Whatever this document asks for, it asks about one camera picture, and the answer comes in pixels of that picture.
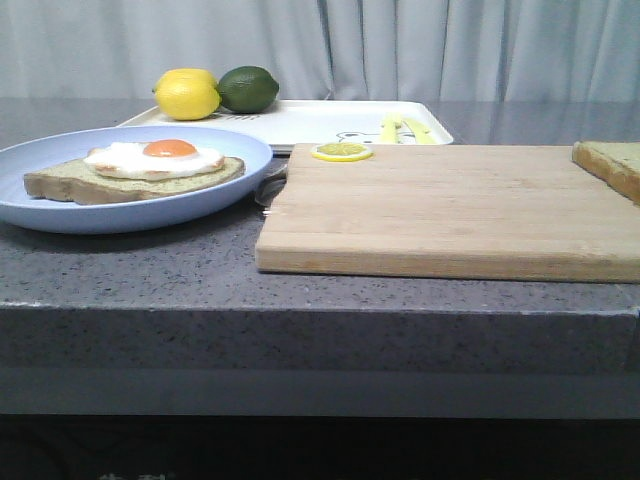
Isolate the fried egg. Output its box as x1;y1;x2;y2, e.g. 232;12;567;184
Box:
84;139;225;181

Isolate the bread slice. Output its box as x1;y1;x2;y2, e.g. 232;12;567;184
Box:
572;141;640;204
23;157;245;205

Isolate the light blue plate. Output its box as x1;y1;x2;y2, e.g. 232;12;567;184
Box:
1;126;273;234

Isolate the white rectangular tray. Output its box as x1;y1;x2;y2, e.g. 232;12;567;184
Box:
122;100;454;155

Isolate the metal spoon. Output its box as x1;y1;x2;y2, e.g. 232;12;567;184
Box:
254;164;288;208

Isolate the lemon slice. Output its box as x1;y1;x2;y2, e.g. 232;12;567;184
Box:
310;142;373;162

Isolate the yellow plastic fork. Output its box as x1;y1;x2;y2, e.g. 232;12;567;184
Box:
378;113;402;144

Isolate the yellow plastic knife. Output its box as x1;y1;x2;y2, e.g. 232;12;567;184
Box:
402;117;435;145

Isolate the green lime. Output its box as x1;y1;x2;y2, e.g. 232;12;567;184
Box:
217;66;280;114

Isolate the grey curtain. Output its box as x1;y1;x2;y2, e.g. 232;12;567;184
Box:
1;1;639;102

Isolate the yellow lemon front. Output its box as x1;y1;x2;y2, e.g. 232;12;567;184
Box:
154;77;221;121

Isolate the yellow lemon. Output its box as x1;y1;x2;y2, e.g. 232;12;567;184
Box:
155;68;218;89
154;77;221;121

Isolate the wooden cutting board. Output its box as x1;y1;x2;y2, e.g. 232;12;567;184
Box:
255;144;639;283

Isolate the yellow lemon behind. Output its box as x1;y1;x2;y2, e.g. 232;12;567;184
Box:
155;68;218;89

